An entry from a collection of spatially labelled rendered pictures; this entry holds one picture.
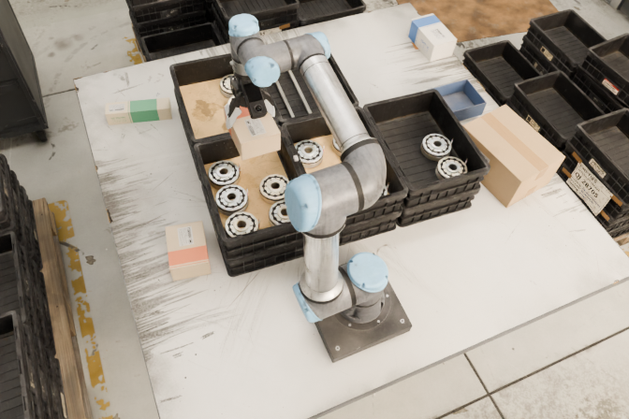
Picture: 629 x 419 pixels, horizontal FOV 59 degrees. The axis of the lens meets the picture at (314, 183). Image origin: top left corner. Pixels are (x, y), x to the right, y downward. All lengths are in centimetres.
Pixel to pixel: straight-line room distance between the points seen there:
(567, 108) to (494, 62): 53
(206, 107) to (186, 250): 58
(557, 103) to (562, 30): 63
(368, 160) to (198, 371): 84
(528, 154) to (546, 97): 104
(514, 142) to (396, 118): 43
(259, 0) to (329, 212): 216
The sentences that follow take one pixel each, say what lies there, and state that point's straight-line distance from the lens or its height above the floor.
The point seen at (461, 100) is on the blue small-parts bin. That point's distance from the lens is 243.
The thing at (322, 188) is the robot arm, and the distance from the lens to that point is 116.
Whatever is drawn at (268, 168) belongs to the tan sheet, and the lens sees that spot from 189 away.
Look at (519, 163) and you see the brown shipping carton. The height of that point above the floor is 86.
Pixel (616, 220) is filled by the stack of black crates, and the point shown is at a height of 38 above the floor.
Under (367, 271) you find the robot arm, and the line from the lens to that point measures 153.
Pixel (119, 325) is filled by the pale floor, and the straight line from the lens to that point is 260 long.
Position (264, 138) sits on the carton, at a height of 111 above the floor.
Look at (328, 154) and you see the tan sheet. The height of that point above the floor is 83.
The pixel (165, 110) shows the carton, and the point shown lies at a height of 75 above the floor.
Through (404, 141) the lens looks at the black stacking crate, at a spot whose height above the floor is 83.
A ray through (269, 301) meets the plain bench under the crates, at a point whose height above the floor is 70.
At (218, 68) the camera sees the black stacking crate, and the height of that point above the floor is 88.
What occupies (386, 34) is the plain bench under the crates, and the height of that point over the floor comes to 70.
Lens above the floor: 231
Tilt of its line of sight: 53 degrees down
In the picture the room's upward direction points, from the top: 5 degrees clockwise
